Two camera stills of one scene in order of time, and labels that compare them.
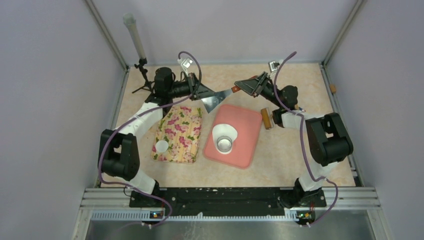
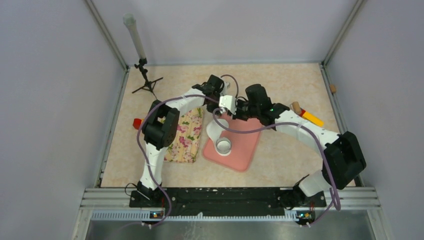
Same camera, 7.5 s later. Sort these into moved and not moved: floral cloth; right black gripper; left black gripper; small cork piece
Moved: right black gripper; left black gripper
Not moved: floral cloth; small cork piece
